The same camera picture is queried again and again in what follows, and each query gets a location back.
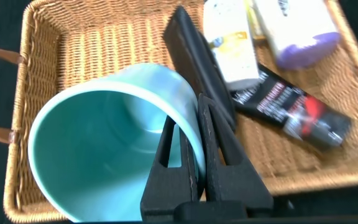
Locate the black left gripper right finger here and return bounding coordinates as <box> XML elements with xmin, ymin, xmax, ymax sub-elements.
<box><xmin>196</xmin><ymin>93</ymin><xmax>275</xmax><ymax>218</ymax></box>

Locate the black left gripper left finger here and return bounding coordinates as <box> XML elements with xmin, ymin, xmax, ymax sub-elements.
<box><xmin>140</xmin><ymin>114</ymin><xmax>198</xmax><ymax>223</ymax></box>

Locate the teal plastic mug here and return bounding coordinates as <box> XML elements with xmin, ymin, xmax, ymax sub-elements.
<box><xmin>27</xmin><ymin>63</ymin><xmax>207</xmax><ymax>223</ymax></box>

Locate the wicker basket holding toiletries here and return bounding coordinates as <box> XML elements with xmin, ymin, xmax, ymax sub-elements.
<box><xmin>0</xmin><ymin>0</ymin><xmax>358</xmax><ymax>223</ymax></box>

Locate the black cosmetic tube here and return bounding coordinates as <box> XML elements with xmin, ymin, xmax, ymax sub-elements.
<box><xmin>230</xmin><ymin>63</ymin><xmax>353</xmax><ymax>152</ymax></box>

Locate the black flat case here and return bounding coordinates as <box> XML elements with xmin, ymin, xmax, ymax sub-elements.
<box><xmin>162</xmin><ymin>5</ymin><xmax>237</xmax><ymax>130</ymax></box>

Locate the white lotion bottle blue cap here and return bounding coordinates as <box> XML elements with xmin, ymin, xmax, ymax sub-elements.
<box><xmin>203</xmin><ymin>0</ymin><xmax>260</xmax><ymax>91</ymax></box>

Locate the white bottle purple cap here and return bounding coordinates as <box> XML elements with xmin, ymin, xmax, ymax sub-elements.
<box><xmin>253</xmin><ymin>0</ymin><xmax>343</xmax><ymax>70</ymax></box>

